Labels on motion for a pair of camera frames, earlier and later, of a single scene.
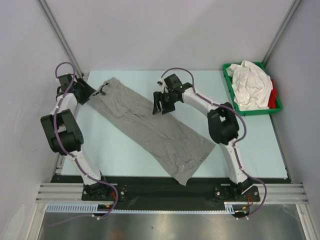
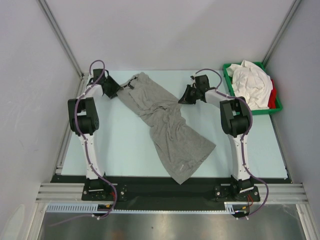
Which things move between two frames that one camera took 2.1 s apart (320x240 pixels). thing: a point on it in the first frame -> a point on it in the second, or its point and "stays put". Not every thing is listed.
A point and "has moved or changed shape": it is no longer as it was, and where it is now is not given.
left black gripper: x=89 y=90 -> x=115 y=87
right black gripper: x=159 y=96 -> x=186 y=99
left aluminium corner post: x=50 y=15 stays put
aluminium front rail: x=63 y=192 stays put
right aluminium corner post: x=279 y=34 stays put
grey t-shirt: x=179 y=150 has moved or changed shape
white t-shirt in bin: x=252 y=87 stays put
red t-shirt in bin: x=272 y=101 stays put
